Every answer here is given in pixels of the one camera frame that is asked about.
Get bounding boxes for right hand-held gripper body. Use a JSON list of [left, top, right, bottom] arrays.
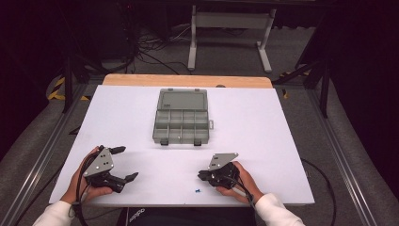
[[205, 152, 242, 190]]

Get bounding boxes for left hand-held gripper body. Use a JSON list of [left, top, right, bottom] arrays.
[[82, 146, 128, 193]]

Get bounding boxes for grey transparent compartment box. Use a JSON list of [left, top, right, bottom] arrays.
[[152, 88, 215, 147]]

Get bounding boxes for person's right hand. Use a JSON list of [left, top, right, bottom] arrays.
[[215, 160, 265, 205]]

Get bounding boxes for person's left hand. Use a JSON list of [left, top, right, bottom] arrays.
[[59, 145, 115, 205]]

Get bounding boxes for white table sheet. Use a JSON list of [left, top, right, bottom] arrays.
[[49, 84, 315, 208]]

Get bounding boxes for person's dark pants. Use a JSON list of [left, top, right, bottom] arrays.
[[116, 206, 258, 226]]

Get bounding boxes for black tripod stand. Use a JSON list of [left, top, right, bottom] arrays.
[[272, 57, 331, 120], [60, 55, 106, 115]]

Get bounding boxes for yellow black floor tape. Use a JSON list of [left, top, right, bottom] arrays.
[[46, 76, 92, 102]]

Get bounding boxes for wooden table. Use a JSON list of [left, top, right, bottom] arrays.
[[102, 73, 274, 89]]

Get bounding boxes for white metal stand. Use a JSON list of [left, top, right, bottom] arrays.
[[186, 4, 278, 73]]

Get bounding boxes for right hand-held gripper black cable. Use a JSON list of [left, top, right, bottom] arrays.
[[226, 174, 257, 211]]

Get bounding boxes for hand-held gripper black cable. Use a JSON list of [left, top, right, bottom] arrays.
[[226, 174, 257, 211], [72, 153, 92, 226]]

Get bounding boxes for left hand-held gripper black cable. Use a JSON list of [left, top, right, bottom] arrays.
[[72, 153, 92, 226]]

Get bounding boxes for aluminium floor rail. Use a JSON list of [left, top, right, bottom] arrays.
[[0, 82, 92, 226], [304, 88, 381, 226]]

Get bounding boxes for thin black floor cable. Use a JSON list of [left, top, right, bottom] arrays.
[[13, 163, 65, 226]]

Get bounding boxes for black floor cable loop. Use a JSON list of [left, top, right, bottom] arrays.
[[300, 158, 338, 226]]

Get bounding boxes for bundle of floor cables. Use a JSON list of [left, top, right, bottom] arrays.
[[125, 23, 193, 75]]

